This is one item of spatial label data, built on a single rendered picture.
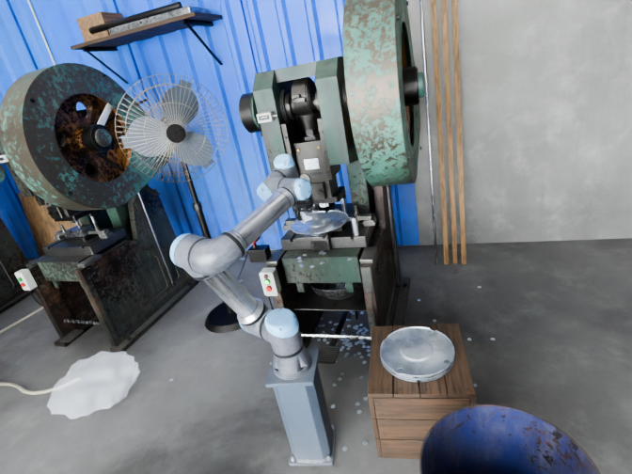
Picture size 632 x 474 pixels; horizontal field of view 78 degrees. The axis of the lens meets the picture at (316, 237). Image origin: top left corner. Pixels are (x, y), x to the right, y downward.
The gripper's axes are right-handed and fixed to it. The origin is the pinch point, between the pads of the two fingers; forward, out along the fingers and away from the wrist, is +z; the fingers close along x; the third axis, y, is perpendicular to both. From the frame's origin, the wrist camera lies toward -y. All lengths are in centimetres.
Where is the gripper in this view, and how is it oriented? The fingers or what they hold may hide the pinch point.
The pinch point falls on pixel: (303, 221)
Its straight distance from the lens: 174.1
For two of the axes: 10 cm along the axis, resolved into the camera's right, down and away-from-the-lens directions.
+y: 9.6, -0.8, -2.8
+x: 1.3, -7.6, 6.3
